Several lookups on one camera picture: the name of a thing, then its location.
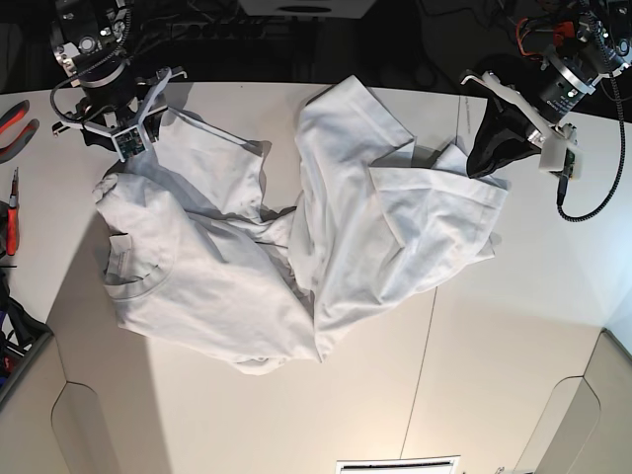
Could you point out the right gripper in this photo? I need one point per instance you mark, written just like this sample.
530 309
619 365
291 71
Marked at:
117 102

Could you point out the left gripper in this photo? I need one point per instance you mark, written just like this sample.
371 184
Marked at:
552 85

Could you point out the white t-shirt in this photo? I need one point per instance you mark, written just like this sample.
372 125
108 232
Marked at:
196 259

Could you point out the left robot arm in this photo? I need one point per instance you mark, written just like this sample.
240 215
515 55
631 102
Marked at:
600 27

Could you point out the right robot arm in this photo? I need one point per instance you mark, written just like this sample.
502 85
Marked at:
88 41

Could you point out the black bag at left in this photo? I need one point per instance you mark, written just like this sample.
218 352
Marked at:
22 338

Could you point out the white vent grille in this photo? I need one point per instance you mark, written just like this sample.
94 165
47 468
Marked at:
432 465

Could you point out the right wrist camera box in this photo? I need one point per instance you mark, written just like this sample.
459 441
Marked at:
129 143

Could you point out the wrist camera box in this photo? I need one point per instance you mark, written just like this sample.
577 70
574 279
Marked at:
129 143
559 154

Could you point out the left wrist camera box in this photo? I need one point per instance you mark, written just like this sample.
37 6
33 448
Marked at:
559 154

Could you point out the red handled cutter tool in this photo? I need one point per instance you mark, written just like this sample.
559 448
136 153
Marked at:
13 230

